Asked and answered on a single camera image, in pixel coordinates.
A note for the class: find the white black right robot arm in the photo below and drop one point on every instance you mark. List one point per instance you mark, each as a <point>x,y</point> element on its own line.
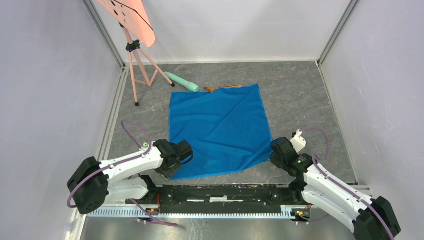
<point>368,218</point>

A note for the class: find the white cable duct strip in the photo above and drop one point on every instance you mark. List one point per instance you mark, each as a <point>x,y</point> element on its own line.
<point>135,212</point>

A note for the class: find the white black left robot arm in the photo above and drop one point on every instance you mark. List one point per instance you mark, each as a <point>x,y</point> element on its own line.
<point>122,180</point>

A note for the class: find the gold spoon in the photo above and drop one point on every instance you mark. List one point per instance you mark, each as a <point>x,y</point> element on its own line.
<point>209,89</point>

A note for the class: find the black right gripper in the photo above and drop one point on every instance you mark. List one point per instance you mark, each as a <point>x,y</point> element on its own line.
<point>273,159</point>

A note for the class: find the mint green flashlight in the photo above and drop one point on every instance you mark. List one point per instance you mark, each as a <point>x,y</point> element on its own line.
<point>187,84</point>

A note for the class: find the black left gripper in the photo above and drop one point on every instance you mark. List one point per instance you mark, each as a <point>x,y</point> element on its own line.
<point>167,174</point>

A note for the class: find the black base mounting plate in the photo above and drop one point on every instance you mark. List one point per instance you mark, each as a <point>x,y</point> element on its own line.
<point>221,199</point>

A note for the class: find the gold fork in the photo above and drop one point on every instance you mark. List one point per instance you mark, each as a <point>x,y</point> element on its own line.
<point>228,86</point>

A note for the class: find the pink music stand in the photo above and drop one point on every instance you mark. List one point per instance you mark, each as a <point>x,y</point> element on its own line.
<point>135,24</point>

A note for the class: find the blue cloth napkin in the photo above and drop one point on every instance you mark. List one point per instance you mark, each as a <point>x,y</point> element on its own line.
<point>228,130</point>

